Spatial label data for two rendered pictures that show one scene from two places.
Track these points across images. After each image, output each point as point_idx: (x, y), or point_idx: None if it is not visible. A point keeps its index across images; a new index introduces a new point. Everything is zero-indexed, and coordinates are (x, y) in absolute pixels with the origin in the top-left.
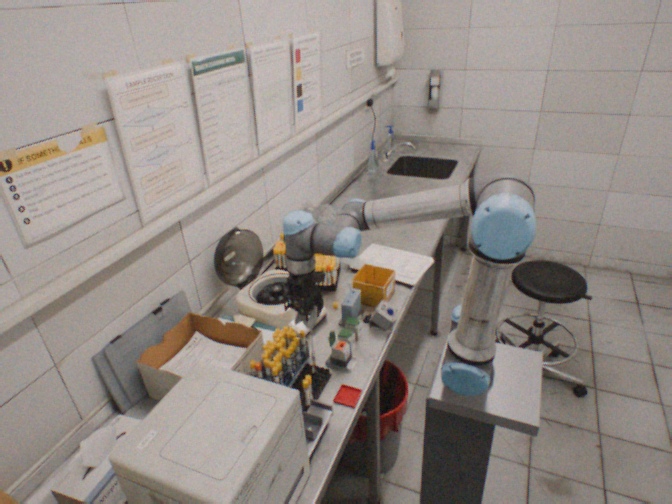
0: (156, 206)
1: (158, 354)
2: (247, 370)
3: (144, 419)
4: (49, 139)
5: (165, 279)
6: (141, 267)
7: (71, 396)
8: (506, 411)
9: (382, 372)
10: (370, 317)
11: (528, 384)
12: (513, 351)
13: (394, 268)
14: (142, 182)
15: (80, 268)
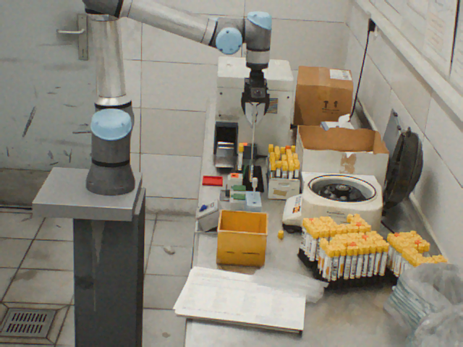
0: (429, 48)
1: (378, 148)
2: (299, 157)
3: (289, 66)
4: None
5: (415, 121)
6: (414, 87)
7: (386, 117)
8: (78, 170)
9: None
10: None
11: (54, 183)
12: (63, 201)
13: (233, 285)
14: (430, 16)
15: (403, 40)
